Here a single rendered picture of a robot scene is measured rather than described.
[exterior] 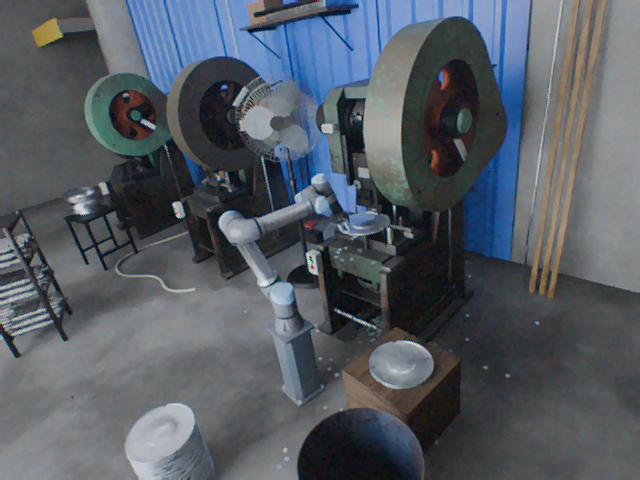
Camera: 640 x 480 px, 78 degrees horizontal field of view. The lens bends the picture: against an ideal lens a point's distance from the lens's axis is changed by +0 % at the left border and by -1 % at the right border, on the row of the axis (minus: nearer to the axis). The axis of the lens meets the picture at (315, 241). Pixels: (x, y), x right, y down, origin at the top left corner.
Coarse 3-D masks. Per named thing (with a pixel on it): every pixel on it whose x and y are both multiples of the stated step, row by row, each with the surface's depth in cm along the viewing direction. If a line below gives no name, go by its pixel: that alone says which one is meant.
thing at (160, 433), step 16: (144, 416) 179; (160, 416) 177; (176, 416) 176; (192, 416) 175; (144, 432) 171; (160, 432) 169; (176, 432) 168; (128, 448) 165; (144, 448) 164; (160, 448) 162; (176, 448) 161
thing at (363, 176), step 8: (352, 152) 215; (360, 152) 213; (352, 160) 217; (360, 160) 213; (360, 168) 215; (368, 168) 211; (360, 176) 218; (368, 176) 213; (360, 184) 219; (368, 184) 216; (360, 192) 218; (368, 192) 214; (376, 192) 215; (360, 200) 221; (368, 200) 216; (376, 200) 217; (384, 200) 221
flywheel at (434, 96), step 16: (448, 64) 177; (464, 64) 183; (448, 80) 180; (464, 80) 190; (432, 96) 174; (448, 96) 183; (464, 96) 194; (432, 112) 175; (448, 112) 170; (464, 112) 169; (432, 128) 177; (448, 128) 172; (464, 128) 172; (432, 144) 182; (448, 144) 193; (464, 144) 202; (432, 160) 191; (448, 160) 196; (464, 160) 198; (448, 176) 197
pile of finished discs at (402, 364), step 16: (384, 352) 191; (400, 352) 190; (416, 352) 188; (384, 368) 182; (400, 368) 180; (416, 368) 179; (432, 368) 178; (384, 384) 175; (400, 384) 173; (416, 384) 171
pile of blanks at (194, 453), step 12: (192, 432) 168; (192, 444) 167; (204, 444) 180; (180, 456) 163; (192, 456) 168; (204, 456) 177; (144, 468) 159; (156, 468) 158; (168, 468) 160; (180, 468) 165; (192, 468) 169; (204, 468) 176
